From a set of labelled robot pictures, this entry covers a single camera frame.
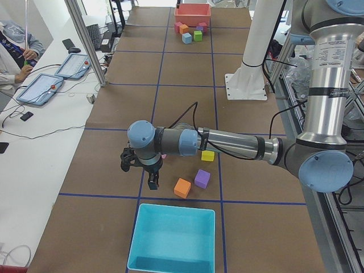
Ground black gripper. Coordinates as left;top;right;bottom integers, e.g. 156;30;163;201
135;155;163;190

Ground light blue block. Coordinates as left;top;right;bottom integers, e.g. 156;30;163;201
181;32;192;44

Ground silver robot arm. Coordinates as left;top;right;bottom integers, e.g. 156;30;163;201
121;1;363;193

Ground orange foam block near bin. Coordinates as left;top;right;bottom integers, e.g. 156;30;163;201
173;178;191;198

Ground purple foam block near bin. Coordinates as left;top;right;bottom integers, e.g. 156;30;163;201
194;169;210;189

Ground yellow foam block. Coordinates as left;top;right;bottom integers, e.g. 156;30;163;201
201;150;215;162

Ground light blue plastic bin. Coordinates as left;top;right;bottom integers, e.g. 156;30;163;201
127;204;216;272

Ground small metal cylinder weight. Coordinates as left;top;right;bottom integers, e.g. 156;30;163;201
86;94;96;104

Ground far teach pendant tablet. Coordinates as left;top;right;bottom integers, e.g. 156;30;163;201
55;53;90;80

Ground teach pendant tablet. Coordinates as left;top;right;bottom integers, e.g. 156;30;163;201
55;53;90;80
16;73;64;106

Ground black smartphone near tablets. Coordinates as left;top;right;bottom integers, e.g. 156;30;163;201
20;111;34;121

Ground near teach pendant tablet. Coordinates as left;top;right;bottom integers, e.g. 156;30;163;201
16;73;64;106

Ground green foam block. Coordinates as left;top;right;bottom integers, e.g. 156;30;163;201
193;30;203;42

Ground black computer mouse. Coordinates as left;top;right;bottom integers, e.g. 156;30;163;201
68;47;81;53

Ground orange foam block far side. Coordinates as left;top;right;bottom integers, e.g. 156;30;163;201
179;24;189;35

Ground magenta foam block far side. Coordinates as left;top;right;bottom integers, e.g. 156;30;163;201
174;22;183;34

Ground black phone desk edge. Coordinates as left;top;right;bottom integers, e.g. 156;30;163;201
0;142;9;154

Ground black keyboard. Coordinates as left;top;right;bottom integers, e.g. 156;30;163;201
86;24;101;51

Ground black phone far desk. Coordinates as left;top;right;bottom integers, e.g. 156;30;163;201
62;39;75;50

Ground red plastic bin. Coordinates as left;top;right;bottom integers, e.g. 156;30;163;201
174;3;211;27

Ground seated person in white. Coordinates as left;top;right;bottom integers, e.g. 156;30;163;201
1;20;46;95

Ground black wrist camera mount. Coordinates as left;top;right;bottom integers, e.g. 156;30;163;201
120;147;137;172

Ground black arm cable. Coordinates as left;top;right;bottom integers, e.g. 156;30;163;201
167;102;308;160

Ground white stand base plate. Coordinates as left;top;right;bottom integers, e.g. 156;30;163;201
224;64;267;101

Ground aluminium frame post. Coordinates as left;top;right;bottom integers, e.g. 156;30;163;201
64;0;106;87

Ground white camera stand post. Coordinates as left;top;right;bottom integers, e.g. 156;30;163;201
242;0;286;68

